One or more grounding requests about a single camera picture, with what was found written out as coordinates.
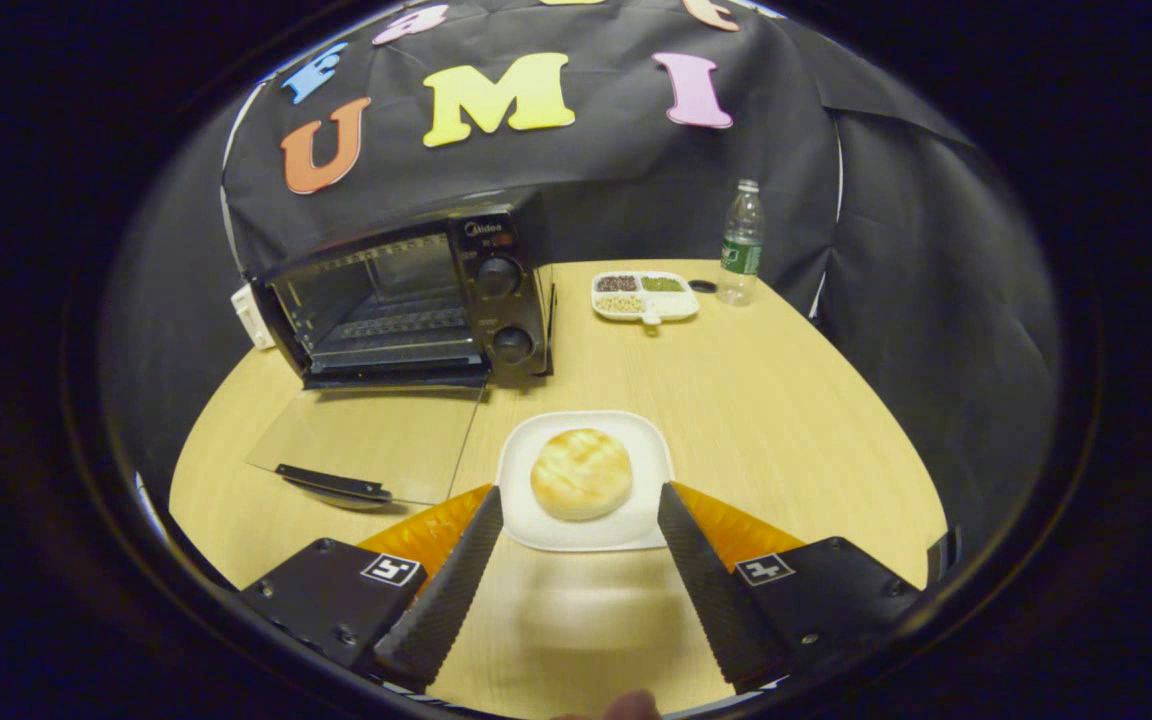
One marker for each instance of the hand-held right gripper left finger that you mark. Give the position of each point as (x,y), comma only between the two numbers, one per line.
(446,600)

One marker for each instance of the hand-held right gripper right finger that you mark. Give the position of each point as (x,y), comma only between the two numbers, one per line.
(711,600)

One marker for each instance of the round golden bread bun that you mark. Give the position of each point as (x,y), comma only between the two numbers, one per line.
(581,473)

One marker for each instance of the black electric oven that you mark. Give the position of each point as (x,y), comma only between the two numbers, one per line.
(506,310)

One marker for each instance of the white square plate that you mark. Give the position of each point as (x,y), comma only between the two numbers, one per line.
(556,530)

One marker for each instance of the white divided dish with beans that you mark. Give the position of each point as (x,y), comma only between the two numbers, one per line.
(671,305)

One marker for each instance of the black bottle cap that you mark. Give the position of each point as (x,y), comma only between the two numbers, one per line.
(702,286)

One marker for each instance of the white toaster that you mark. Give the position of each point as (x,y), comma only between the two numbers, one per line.
(251,318)

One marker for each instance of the clear plastic water bottle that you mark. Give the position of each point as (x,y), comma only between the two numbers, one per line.
(741,250)

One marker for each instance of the black backdrop cloth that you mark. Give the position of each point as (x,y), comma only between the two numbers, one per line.
(586,170)

